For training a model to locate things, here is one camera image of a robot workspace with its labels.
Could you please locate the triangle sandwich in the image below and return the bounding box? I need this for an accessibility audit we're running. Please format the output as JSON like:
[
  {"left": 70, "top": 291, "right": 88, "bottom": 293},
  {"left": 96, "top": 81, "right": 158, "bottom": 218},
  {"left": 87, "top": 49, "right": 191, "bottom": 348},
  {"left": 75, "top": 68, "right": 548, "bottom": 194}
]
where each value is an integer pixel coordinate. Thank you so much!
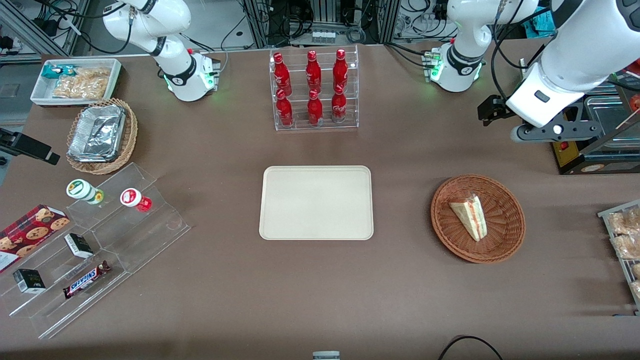
[{"left": 448, "top": 194, "right": 488, "bottom": 243}]

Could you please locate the round brown wicker basket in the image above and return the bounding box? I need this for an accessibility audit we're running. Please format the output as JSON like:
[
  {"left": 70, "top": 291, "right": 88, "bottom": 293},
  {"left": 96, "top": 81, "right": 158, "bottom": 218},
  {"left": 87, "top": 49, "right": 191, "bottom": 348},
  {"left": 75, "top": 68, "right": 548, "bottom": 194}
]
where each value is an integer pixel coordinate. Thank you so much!
[{"left": 430, "top": 173, "right": 527, "bottom": 265}]

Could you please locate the beige plastic tray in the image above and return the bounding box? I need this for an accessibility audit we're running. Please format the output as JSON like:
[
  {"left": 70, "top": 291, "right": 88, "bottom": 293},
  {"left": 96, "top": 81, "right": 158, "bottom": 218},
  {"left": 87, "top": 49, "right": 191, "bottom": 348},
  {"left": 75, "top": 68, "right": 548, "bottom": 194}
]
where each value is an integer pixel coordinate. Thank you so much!
[{"left": 259, "top": 165, "right": 375, "bottom": 241}]

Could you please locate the oval tan wicker basket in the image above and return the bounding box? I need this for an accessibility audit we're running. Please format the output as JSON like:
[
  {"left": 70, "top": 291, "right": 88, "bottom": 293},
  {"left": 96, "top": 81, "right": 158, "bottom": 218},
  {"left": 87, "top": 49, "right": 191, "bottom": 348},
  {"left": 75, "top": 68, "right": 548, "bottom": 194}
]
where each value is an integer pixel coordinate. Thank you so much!
[{"left": 65, "top": 97, "right": 139, "bottom": 176}]

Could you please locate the aluminium foil tray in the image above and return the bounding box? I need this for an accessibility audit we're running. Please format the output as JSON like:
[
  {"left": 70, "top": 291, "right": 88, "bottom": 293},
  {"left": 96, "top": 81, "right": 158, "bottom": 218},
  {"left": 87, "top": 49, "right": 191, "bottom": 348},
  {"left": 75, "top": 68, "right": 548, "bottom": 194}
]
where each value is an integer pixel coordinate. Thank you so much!
[{"left": 67, "top": 103, "right": 127, "bottom": 163}]

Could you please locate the black food warmer cabinet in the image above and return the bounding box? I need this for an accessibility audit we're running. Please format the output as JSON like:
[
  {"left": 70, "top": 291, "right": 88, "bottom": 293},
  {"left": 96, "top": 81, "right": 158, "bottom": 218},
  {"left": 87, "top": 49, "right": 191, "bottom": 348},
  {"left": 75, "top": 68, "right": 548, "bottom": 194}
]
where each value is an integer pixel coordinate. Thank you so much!
[{"left": 519, "top": 57, "right": 640, "bottom": 176}]

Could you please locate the steel food pan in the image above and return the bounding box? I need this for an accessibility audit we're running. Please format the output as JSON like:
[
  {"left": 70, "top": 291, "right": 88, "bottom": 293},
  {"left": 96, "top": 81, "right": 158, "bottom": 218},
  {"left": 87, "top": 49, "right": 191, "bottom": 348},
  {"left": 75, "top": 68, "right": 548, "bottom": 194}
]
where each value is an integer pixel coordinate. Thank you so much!
[
  {"left": 583, "top": 95, "right": 640, "bottom": 151},
  {"left": 582, "top": 80, "right": 622, "bottom": 96}
]

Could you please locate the red cola bottle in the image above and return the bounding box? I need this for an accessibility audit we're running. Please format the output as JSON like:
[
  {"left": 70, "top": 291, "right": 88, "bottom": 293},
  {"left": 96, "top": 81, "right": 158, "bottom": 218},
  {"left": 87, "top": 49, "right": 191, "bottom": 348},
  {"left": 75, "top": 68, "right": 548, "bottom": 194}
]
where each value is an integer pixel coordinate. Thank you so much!
[
  {"left": 305, "top": 50, "right": 322, "bottom": 94},
  {"left": 331, "top": 84, "right": 348, "bottom": 124},
  {"left": 273, "top": 52, "right": 293, "bottom": 96},
  {"left": 276, "top": 89, "right": 294, "bottom": 128},
  {"left": 333, "top": 48, "right": 349, "bottom": 91},
  {"left": 307, "top": 89, "right": 324, "bottom": 126}
]

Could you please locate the clear acrylic bottle rack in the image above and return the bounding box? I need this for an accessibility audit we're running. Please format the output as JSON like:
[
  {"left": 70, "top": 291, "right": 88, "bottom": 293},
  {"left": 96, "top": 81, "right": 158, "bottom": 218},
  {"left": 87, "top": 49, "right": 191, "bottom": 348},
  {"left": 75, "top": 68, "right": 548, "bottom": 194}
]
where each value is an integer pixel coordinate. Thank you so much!
[{"left": 269, "top": 45, "right": 360, "bottom": 132}]

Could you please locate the clear acrylic step stand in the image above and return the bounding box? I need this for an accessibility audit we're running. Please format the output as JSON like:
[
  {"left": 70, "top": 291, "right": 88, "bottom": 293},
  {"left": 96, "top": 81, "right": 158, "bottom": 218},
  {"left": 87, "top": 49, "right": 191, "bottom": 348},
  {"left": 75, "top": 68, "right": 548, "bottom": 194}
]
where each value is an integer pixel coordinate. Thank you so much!
[
  {"left": 0, "top": 232, "right": 132, "bottom": 340},
  {"left": 66, "top": 161, "right": 192, "bottom": 275}
]

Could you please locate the red-lidded drink cup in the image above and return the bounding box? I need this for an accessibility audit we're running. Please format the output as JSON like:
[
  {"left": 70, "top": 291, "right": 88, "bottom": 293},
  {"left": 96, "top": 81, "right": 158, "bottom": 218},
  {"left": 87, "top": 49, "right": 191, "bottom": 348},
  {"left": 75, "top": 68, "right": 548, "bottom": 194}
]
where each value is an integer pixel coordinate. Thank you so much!
[{"left": 120, "top": 187, "right": 153, "bottom": 213}]

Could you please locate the clear bag of crackers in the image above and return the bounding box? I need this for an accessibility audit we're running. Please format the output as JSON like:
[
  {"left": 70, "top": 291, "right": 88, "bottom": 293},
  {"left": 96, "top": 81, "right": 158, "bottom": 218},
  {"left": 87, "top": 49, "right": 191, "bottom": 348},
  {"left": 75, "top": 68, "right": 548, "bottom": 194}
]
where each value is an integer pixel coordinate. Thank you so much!
[{"left": 52, "top": 67, "right": 112, "bottom": 100}]

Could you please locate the green-lidded drink cup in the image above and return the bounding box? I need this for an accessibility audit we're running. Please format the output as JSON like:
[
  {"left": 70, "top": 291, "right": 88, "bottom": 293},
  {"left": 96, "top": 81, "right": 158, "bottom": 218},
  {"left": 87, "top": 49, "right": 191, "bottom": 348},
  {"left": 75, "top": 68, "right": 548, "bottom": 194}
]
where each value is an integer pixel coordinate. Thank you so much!
[{"left": 66, "top": 178, "right": 105, "bottom": 206}]

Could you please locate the small black box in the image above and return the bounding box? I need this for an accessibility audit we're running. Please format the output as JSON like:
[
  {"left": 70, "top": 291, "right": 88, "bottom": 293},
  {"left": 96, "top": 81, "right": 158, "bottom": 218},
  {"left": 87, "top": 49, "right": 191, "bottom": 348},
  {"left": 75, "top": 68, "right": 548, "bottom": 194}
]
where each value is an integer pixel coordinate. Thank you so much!
[
  {"left": 63, "top": 232, "right": 95, "bottom": 260},
  {"left": 12, "top": 268, "right": 47, "bottom": 294}
]

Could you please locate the Snickers chocolate bar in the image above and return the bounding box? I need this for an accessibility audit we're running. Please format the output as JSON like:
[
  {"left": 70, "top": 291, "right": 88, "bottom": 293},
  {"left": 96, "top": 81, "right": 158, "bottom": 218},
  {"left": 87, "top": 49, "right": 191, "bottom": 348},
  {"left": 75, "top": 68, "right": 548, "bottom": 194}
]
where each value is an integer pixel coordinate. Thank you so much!
[{"left": 62, "top": 260, "right": 112, "bottom": 300}]

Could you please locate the teal snack packet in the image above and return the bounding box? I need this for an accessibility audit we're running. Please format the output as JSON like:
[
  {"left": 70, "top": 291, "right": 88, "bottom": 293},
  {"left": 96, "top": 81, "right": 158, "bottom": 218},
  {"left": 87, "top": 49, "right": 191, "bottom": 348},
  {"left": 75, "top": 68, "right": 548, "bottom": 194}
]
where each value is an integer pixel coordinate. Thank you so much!
[{"left": 41, "top": 64, "right": 81, "bottom": 80}]

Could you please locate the white plastic bin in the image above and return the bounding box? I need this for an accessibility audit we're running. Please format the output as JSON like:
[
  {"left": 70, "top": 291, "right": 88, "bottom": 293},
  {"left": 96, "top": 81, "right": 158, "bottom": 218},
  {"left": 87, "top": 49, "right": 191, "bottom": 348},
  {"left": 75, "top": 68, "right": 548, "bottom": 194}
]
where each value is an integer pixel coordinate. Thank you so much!
[{"left": 30, "top": 58, "right": 123, "bottom": 108}]

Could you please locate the red cookie box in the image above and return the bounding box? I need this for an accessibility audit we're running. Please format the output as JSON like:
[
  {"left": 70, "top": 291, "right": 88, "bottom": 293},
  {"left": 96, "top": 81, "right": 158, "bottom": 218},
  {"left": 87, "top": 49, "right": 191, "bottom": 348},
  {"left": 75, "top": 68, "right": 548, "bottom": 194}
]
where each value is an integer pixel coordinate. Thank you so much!
[{"left": 0, "top": 204, "right": 71, "bottom": 275}]

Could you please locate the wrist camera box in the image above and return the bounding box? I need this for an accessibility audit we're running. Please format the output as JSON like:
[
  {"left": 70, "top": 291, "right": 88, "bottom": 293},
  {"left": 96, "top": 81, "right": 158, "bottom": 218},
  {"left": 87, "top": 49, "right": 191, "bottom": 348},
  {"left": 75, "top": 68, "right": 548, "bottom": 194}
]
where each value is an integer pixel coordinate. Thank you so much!
[{"left": 477, "top": 94, "right": 517, "bottom": 127}]

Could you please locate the wire rack tray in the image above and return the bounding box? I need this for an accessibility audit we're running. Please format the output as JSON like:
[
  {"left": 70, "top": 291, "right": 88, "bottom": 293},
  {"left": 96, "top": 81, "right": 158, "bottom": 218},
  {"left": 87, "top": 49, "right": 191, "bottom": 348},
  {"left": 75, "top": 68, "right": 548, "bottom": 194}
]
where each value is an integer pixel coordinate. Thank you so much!
[{"left": 597, "top": 199, "right": 640, "bottom": 317}]

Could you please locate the black cable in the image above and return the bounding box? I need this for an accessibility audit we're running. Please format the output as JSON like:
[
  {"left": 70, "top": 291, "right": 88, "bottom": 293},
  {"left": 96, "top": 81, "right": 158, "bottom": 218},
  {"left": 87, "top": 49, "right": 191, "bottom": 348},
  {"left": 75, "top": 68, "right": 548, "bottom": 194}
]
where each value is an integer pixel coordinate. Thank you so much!
[{"left": 438, "top": 335, "right": 504, "bottom": 360}]

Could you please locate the black clamp mount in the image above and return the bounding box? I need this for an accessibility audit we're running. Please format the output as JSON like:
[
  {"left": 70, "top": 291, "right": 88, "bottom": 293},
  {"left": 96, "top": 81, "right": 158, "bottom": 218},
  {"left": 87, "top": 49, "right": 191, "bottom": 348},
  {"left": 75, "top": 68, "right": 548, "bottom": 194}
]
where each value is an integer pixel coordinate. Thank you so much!
[{"left": 0, "top": 127, "right": 61, "bottom": 166}]

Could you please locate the aluminium frame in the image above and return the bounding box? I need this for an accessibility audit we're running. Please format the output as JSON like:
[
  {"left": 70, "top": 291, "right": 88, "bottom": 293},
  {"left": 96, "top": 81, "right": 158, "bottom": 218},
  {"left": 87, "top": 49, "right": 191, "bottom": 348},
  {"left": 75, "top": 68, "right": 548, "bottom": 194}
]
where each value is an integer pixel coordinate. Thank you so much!
[{"left": 0, "top": 0, "right": 91, "bottom": 64}]

